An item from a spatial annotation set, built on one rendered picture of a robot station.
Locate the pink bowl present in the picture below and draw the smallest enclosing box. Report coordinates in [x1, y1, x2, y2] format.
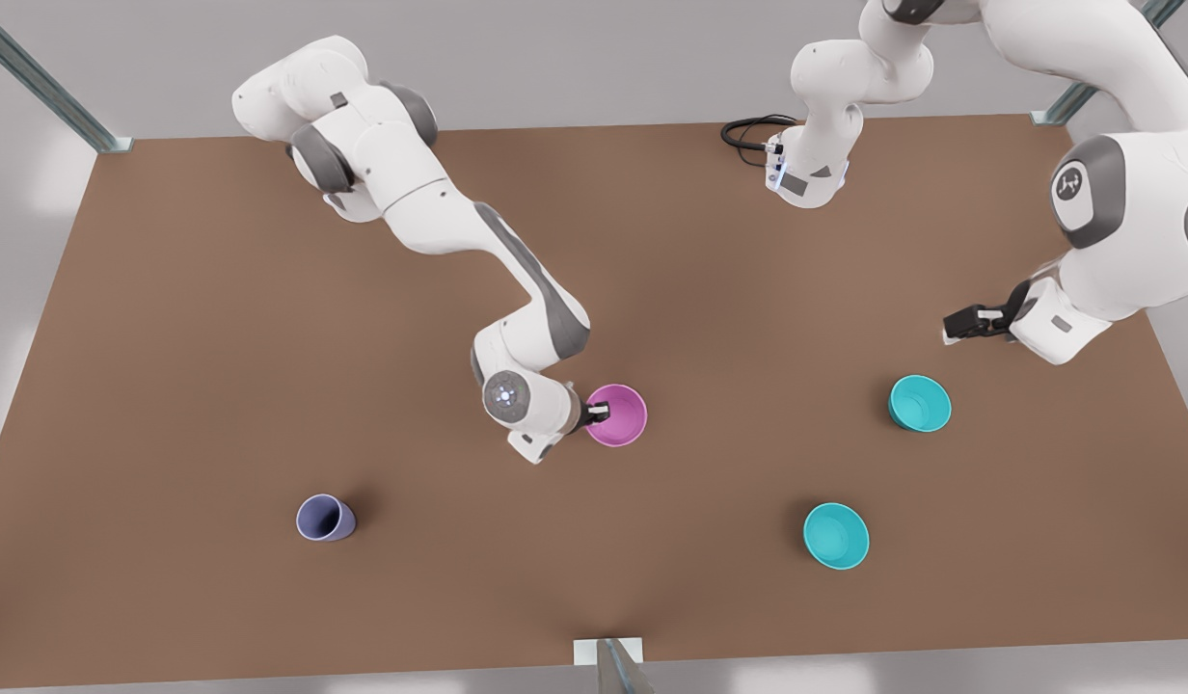
[583, 384, 649, 448]

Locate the teal blue bowl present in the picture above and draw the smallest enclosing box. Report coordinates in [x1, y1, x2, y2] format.
[887, 375, 953, 434]
[802, 502, 871, 572]

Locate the purple cup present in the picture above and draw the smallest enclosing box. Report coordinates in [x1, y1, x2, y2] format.
[296, 494, 358, 543]

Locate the silver frame post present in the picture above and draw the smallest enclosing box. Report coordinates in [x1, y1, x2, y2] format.
[573, 636, 655, 694]
[1030, 0, 1185, 127]
[0, 8, 134, 154]

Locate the black cable loop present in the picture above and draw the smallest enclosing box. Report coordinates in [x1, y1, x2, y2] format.
[720, 115, 799, 170]

